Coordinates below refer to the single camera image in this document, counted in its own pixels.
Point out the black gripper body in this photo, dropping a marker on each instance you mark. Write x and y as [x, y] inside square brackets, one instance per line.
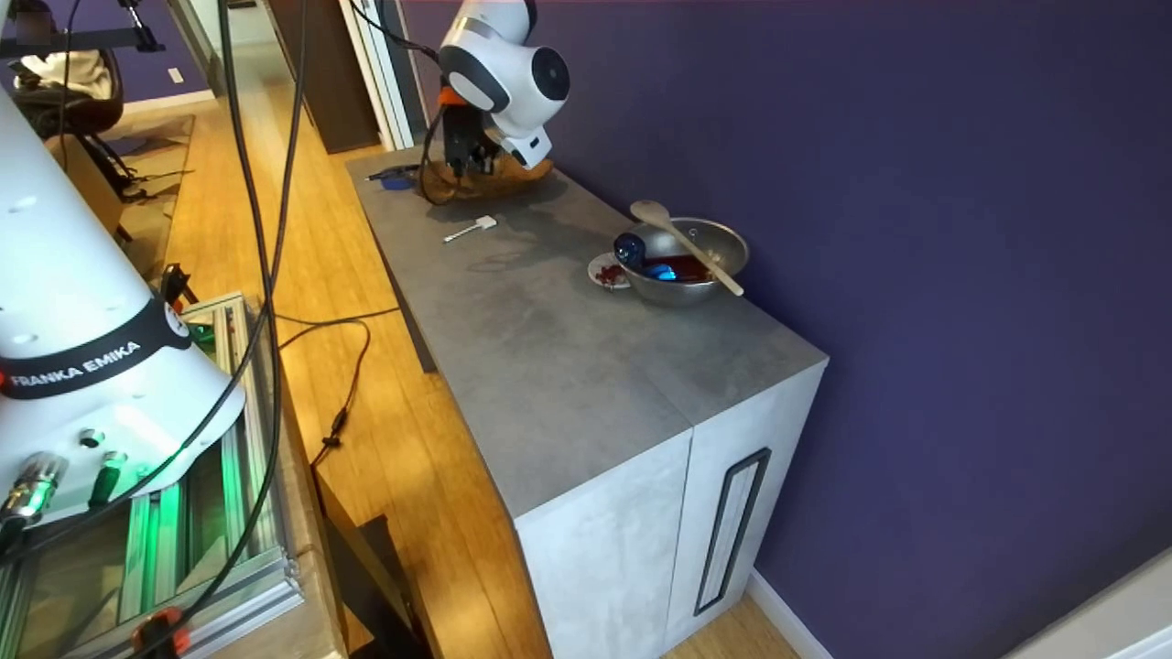
[471, 135]

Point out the small white plastic spoon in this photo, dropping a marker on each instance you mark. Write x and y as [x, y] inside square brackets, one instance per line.
[471, 228]

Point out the flat blue object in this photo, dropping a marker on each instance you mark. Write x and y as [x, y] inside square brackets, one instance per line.
[394, 179]

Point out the small white dish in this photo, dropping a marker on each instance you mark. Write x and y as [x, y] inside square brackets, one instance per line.
[605, 276]

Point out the dark blue ball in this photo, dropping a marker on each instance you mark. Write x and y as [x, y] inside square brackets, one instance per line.
[629, 251]

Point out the light blue small ball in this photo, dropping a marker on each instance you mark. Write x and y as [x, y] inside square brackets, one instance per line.
[660, 274]

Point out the long wooden spoon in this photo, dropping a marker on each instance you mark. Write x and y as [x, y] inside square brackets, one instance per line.
[686, 243]

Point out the silver metal bowl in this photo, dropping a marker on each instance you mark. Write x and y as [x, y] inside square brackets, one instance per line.
[698, 263]

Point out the grey concrete-look cabinet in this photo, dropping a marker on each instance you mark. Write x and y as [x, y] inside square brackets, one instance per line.
[588, 390]

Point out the black office chair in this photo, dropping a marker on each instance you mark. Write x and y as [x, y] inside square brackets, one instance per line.
[98, 149]

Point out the seated person in background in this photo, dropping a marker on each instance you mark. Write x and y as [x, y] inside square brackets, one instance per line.
[60, 69]

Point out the orange clamp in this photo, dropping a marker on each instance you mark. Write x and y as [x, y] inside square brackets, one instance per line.
[164, 630]

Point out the white door frame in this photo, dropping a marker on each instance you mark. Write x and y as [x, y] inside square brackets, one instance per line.
[381, 69]

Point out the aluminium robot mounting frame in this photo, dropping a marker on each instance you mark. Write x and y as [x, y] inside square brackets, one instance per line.
[232, 514]

